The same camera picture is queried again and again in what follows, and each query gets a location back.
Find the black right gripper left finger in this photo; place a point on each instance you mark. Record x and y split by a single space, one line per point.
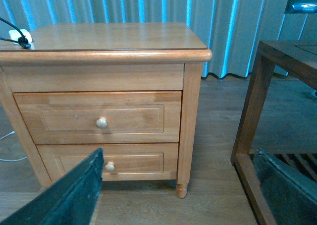
69 201

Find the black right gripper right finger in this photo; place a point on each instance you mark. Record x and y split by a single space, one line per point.
291 196

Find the wooden drawer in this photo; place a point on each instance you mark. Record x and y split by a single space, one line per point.
132 117
131 161

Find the white charger adapter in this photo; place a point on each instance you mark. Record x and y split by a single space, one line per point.
14 35

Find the round wooden lower knob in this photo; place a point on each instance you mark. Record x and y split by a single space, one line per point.
110 166

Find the round wooden knob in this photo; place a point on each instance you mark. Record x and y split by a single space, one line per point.
110 166
101 123

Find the round wooden upper knob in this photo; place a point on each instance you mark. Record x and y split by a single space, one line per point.
101 123

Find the light wooden nightstand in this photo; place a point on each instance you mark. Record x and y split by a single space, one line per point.
106 57

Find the dark wooden side table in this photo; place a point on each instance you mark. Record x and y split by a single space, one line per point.
299 58

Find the pale grey pleated curtain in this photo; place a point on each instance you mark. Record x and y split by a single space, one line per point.
232 29

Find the dark framed object top right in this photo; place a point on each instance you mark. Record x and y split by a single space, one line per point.
301 6

